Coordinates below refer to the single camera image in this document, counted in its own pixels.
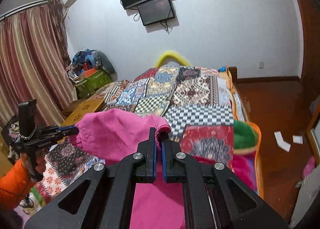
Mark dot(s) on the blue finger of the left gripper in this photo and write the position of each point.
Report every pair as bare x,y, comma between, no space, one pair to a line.
66,126
62,132

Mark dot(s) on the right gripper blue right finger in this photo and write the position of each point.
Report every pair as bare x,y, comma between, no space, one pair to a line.
177,166

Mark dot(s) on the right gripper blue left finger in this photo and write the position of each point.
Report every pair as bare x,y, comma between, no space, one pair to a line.
141,165

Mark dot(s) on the pink shorts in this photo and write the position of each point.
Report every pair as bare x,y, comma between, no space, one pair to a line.
154,184

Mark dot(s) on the orange sleeve forearm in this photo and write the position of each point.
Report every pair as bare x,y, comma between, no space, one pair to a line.
15,186

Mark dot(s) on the left hand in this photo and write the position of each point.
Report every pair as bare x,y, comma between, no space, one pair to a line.
40,160

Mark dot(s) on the striped pink beige curtain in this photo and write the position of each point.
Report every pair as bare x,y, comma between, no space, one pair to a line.
34,59

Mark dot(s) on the pile of blue clothes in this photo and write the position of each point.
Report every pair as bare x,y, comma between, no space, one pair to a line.
94,59

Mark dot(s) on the colourful patchwork bedspread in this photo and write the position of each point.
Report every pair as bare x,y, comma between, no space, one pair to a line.
195,102

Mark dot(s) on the yellow orange plush blanket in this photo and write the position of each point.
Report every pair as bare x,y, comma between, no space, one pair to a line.
247,161

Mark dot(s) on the white paper on floor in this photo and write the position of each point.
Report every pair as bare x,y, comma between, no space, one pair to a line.
280,141

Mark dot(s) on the yellow foam headboard arc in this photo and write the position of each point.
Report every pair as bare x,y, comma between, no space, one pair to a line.
171,56

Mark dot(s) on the small white paper scrap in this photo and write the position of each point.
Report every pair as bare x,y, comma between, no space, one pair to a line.
297,139

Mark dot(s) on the pink slipper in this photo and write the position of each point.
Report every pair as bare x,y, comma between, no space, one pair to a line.
309,167

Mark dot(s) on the small black wall monitor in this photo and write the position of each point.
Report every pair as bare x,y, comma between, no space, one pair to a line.
155,11

